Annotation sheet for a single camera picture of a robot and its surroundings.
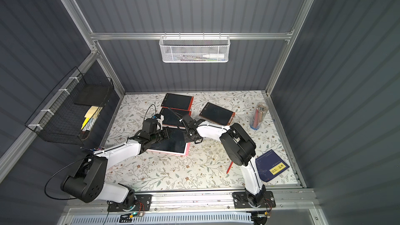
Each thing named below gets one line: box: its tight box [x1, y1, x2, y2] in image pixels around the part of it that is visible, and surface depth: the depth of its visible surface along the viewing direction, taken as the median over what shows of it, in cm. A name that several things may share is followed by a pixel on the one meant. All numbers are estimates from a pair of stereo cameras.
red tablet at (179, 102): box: [160, 92, 194, 112], surface depth 118 cm
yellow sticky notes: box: [80, 105, 99, 131], surface depth 75 cm
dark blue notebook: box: [255, 148, 291, 183], surface depth 84 cm
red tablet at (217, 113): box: [198, 102, 236, 126], surface depth 111 cm
